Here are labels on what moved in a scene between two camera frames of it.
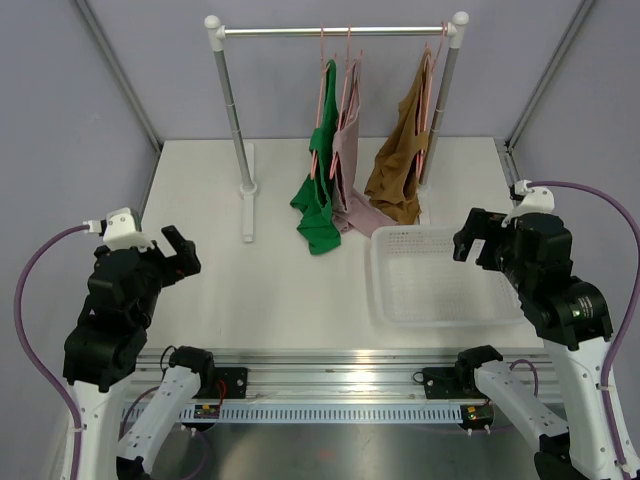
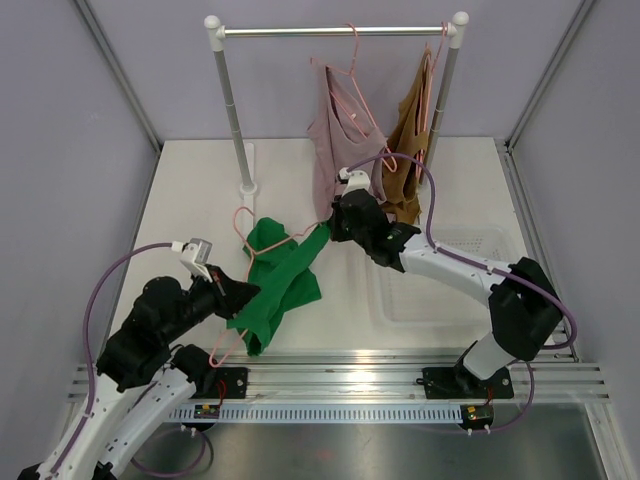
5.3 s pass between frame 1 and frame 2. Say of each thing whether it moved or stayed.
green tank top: moved
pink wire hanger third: stayed
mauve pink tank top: moved
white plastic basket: stayed
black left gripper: moved
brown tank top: stayed
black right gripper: moved
